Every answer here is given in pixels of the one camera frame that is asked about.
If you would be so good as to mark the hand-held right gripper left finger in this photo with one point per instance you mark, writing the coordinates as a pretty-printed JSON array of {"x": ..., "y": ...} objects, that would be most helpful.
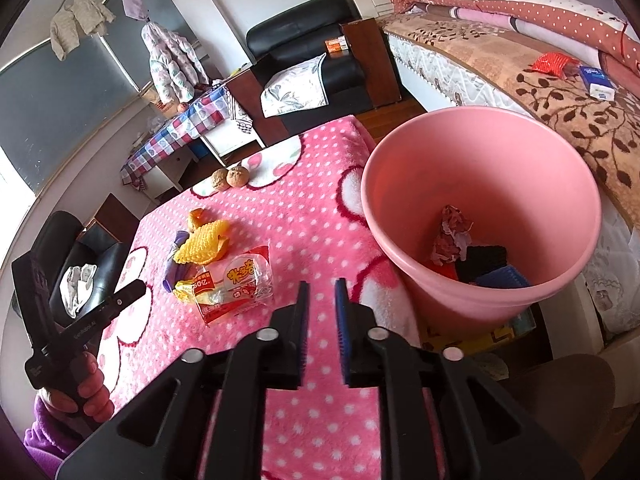
[{"x": 302, "y": 330}]

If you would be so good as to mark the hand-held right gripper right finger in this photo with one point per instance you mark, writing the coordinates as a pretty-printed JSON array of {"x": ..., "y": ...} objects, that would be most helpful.
[{"x": 342, "y": 330}]

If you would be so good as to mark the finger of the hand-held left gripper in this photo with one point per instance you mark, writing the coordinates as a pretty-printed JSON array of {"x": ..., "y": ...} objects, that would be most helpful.
[{"x": 115, "y": 307}]

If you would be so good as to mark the purple plastic wrapper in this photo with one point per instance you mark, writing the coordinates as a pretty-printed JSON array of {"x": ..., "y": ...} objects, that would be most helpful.
[{"x": 172, "y": 265}]

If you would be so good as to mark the clear snack wrapper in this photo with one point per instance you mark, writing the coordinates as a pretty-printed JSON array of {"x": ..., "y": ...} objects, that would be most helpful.
[{"x": 240, "y": 280}]

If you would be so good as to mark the yellow foam net sleeve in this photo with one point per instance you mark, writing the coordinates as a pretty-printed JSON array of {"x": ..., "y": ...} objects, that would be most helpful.
[{"x": 205, "y": 245}]

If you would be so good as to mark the small yellow scrap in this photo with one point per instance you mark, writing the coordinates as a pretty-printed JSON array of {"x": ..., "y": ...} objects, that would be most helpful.
[{"x": 196, "y": 217}]

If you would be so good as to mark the red white paper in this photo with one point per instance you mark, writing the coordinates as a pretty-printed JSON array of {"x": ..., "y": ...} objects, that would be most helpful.
[{"x": 452, "y": 235}]

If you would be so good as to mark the pink plastic bucket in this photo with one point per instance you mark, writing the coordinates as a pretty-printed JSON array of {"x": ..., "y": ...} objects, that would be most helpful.
[{"x": 480, "y": 170}]

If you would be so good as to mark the person's left forearm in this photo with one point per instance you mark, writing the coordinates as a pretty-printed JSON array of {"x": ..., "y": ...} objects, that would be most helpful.
[{"x": 45, "y": 445}]

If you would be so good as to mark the person's left hand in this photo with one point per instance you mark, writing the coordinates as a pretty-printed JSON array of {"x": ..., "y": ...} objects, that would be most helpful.
[{"x": 92, "y": 395}]

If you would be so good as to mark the white cloth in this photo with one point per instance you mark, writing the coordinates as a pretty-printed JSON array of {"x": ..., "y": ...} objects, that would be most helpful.
[{"x": 77, "y": 285}]

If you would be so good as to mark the black leather sofa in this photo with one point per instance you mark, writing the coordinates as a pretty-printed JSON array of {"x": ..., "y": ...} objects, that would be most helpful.
[{"x": 95, "y": 260}]

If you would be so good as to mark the dark wooden side table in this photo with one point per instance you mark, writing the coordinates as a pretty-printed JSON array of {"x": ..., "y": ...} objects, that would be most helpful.
[
  {"x": 112, "y": 215},
  {"x": 370, "y": 60},
  {"x": 255, "y": 105}
]

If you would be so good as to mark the pink polka dot blanket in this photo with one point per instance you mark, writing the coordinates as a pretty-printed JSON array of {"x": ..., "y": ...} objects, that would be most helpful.
[{"x": 310, "y": 210}]

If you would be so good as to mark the brown walnut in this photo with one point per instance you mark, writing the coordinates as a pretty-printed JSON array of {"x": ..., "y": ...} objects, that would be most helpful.
[
  {"x": 238, "y": 176},
  {"x": 219, "y": 179}
]

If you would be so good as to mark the checkered tablecloth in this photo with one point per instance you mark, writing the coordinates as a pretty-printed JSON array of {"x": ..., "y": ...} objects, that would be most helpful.
[{"x": 170, "y": 130}]

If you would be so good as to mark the white desk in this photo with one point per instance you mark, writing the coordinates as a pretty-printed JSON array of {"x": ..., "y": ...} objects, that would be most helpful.
[{"x": 220, "y": 140}]

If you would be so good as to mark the brown paper bag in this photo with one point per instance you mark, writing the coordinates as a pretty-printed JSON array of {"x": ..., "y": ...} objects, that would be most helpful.
[{"x": 152, "y": 97}]

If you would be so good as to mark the patterned hanging cloth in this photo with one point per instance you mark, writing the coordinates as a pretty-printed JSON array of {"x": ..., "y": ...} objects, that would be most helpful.
[{"x": 240, "y": 110}]

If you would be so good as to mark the floral white pillow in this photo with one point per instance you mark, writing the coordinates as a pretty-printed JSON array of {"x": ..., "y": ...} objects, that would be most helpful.
[{"x": 292, "y": 87}]

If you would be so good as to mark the pastel padded jacket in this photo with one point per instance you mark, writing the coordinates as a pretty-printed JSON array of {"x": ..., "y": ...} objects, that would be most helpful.
[{"x": 172, "y": 67}]

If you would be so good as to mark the white bed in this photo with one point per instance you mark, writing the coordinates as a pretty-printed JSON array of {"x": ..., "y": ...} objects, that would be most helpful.
[{"x": 450, "y": 75}]

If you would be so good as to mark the beige hanging garment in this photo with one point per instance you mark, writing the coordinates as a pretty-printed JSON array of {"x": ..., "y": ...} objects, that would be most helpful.
[{"x": 75, "y": 22}]

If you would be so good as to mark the small orange box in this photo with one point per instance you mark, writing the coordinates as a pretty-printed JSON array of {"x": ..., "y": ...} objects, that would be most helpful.
[{"x": 336, "y": 44}]

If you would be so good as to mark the black leather armchair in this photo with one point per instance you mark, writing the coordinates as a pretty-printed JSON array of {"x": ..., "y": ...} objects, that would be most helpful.
[{"x": 300, "y": 35}]

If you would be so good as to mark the purple hanging garment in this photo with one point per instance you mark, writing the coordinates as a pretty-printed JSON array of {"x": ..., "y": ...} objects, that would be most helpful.
[{"x": 135, "y": 2}]

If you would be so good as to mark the brown leaf print blanket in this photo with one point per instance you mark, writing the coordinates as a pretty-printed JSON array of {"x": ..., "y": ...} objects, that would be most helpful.
[{"x": 500, "y": 55}]

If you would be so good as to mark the red packet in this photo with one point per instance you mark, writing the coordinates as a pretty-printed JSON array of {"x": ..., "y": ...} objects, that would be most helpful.
[{"x": 552, "y": 64}]

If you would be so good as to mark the blue white box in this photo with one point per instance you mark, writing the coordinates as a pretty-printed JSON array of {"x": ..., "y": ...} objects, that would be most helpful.
[{"x": 597, "y": 82}]

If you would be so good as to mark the pink dotted quilt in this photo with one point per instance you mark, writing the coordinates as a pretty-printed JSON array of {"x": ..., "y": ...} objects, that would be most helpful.
[{"x": 525, "y": 5}]

